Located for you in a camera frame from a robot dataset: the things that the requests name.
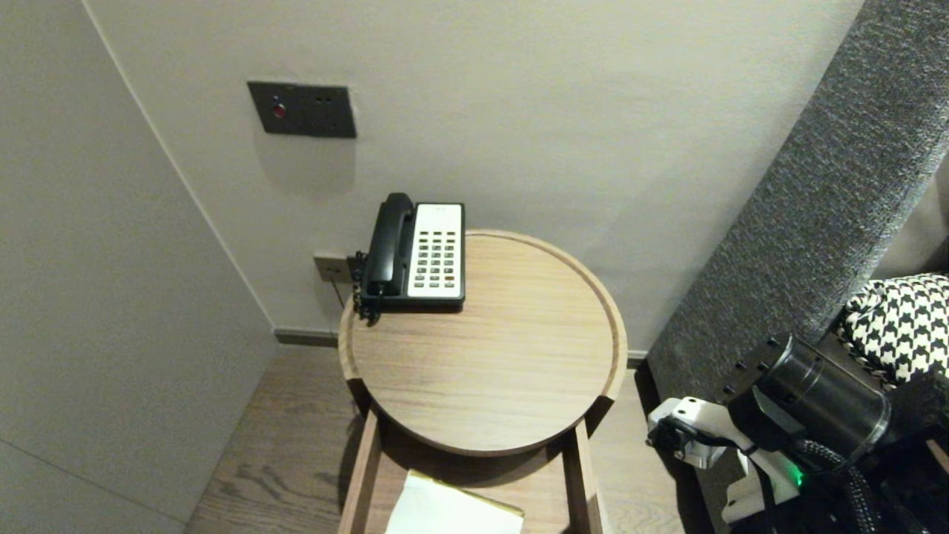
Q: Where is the black telephone handset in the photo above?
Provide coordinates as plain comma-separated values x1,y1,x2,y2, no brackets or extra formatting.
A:
365,192,416,297

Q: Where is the round wooden side table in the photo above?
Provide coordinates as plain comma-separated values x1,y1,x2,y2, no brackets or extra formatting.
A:
337,228,629,457

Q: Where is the dark wall switch panel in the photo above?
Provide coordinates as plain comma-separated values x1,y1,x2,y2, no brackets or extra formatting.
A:
247,80,358,139

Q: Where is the black and white desk telephone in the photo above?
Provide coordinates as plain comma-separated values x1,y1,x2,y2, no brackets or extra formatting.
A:
354,202,466,312

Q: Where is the wooden table drawer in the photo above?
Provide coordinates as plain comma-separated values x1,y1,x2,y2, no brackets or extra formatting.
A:
337,412,605,534

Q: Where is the black white houndstooth pillow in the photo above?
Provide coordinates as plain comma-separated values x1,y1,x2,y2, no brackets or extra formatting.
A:
836,273,949,386

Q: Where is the grey wall socket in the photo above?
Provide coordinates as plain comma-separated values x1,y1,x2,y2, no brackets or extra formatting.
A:
313,254,353,283

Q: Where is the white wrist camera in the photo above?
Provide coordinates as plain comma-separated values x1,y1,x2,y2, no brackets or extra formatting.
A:
647,397,805,525

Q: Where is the black braided cable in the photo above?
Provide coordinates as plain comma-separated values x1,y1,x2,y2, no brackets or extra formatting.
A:
797,439,887,534

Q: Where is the white and gold tissue pack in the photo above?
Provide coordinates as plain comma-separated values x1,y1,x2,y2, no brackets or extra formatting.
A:
384,469,526,534

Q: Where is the grey fabric bed headboard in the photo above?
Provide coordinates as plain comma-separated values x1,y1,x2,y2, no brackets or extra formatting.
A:
647,0,949,534

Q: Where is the black coiled telephone cord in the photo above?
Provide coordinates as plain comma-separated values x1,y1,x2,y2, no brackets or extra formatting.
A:
348,251,383,326

